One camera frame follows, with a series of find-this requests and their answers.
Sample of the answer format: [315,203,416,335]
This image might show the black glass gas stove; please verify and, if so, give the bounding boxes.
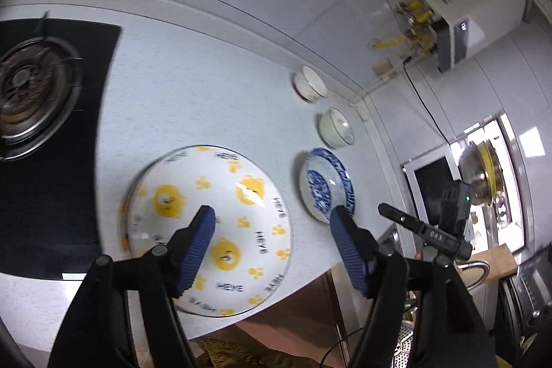
[0,19,122,280]

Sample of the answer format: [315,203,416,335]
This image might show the black power cable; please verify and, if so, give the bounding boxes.
[402,57,451,147]

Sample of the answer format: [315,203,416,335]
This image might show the blue patterned bowl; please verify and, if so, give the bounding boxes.
[299,148,355,223]

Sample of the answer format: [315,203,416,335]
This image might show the small white bowl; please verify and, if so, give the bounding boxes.
[318,107,355,149]
[293,65,328,103]

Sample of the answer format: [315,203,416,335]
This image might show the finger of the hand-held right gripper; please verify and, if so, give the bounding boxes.
[378,202,473,261]

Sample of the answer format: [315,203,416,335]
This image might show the bear print plate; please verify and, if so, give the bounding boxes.
[120,145,294,318]

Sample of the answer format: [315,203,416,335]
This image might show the brown board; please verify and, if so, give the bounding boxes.
[468,243,520,280]

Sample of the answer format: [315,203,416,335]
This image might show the white power cable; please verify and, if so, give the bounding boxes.
[349,75,389,123]

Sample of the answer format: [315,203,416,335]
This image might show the chrome faucet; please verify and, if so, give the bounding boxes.
[455,260,490,289]

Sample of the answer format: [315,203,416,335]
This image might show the bare gas burner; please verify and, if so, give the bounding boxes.
[0,11,84,159]

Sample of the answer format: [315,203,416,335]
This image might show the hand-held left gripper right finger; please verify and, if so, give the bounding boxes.
[330,205,505,368]

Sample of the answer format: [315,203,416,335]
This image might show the olive yellow cloth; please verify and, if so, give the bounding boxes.
[200,334,346,368]

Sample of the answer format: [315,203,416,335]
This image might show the white water heater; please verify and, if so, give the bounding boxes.
[420,0,529,73]

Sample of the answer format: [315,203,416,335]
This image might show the black appliance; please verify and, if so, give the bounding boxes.
[496,251,552,368]

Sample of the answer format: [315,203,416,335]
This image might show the window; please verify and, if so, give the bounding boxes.
[453,111,529,248]

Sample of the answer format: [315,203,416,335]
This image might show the yellow basin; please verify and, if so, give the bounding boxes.
[482,135,505,198]

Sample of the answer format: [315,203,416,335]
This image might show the white microwave oven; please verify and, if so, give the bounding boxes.
[401,155,462,226]

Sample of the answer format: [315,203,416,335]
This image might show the yellow gas hose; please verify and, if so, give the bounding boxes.
[371,38,408,50]

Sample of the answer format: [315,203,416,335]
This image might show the brass pipe fittings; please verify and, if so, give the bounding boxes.
[394,0,436,56]

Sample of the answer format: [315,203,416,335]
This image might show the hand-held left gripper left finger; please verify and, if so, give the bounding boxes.
[47,204,216,368]

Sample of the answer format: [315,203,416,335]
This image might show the beige wall socket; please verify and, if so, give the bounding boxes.
[373,58,400,82]

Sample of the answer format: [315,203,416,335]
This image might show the thin black floor cable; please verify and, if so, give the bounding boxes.
[325,327,367,368]

